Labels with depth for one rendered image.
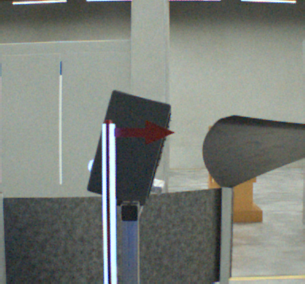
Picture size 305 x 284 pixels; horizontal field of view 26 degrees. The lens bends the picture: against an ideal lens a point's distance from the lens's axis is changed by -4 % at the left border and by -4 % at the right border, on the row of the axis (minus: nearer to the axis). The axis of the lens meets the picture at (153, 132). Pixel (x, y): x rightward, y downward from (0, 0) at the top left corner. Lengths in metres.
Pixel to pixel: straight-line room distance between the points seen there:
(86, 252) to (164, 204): 0.36
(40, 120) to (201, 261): 4.21
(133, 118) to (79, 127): 5.44
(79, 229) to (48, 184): 4.34
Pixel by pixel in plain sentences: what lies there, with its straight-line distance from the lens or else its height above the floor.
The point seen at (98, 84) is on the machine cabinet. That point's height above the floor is 1.61.
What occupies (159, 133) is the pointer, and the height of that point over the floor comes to 1.18.
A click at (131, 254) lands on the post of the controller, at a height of 0.97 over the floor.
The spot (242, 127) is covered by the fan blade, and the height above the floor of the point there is 1.18.
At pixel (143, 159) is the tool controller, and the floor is 1.13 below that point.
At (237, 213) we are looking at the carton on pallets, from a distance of 8.76.
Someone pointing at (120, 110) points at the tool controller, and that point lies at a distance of 1.23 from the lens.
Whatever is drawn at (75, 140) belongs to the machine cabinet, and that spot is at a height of 1.08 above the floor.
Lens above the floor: 1.18
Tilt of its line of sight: level
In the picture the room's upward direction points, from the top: straight up
